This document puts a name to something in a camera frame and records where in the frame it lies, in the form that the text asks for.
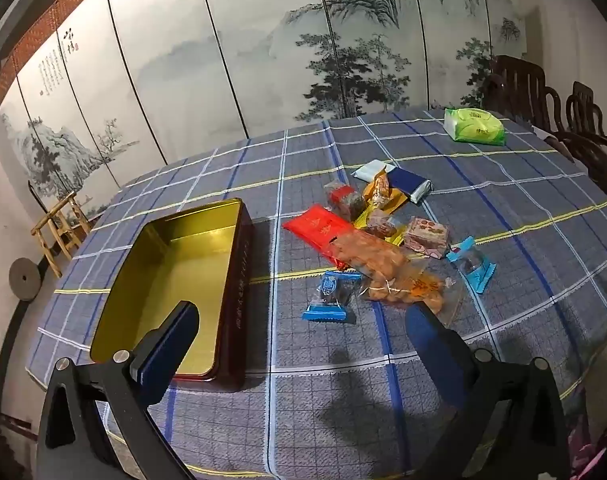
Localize blue candy wrapper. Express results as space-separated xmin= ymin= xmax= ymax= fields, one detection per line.
xmin=445 ymin=236 xmax=497 ymax=295
xmin=301 ymin=271 xmax=362 ymax=323

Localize orange fried twist snack bag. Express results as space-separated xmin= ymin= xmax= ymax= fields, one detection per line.
xmin=361 ymin=259 xmax=464 ymax=326

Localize pink candy block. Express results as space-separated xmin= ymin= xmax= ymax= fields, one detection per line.
xmin=403 ymin=217 xmax=449 ymax=259

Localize long peanut brittle packet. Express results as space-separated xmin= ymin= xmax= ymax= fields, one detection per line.
xmin=328 ymin=230 xmax=407 ymax=283

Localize yellow pastry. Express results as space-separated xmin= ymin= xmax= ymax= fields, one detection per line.
xmin=353 ymin=206 xmax=407 ymax=246

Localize white and blue packet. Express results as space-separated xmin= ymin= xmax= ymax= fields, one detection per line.
xmin=352 ymin=159 xmax=433 ymax=205

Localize orange snack pouch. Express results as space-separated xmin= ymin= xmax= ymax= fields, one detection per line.
xmin=362 ymin=169 xmax=407 ymax=214

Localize red snack packet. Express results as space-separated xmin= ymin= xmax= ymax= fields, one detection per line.
xmin=282 ymin=204 xmax=353 ymax=271

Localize gold and maroon tin box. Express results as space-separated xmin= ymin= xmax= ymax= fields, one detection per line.
xmin=90 ymin=198 xmax=253 ymax=391

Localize round millstone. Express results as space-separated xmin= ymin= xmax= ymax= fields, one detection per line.
xmin=8 ymin=258 xmax=42 ymax=302

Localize bamboo chair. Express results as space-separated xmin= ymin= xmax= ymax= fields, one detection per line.
xmin=30 ymin=192 xmax=92 ymax=278

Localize blue plaid tablecloth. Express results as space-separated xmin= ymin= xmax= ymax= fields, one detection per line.
xmin=26 ymin=110 xmax=607 ymax=479

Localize green tissue pack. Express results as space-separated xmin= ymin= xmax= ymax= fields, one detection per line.
xmin=443 ymin=108 xmax=505 ymax=146

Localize dark wooden chair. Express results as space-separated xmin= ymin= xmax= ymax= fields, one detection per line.
xmin=481 ymin=55 xmax=565 ymax=133
xmin=561 ymin=81 xmax=607 ymax=195

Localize painted folding screen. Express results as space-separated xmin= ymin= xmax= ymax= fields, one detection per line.
xmin=0 ymin=0 xmax=527 ymax=212

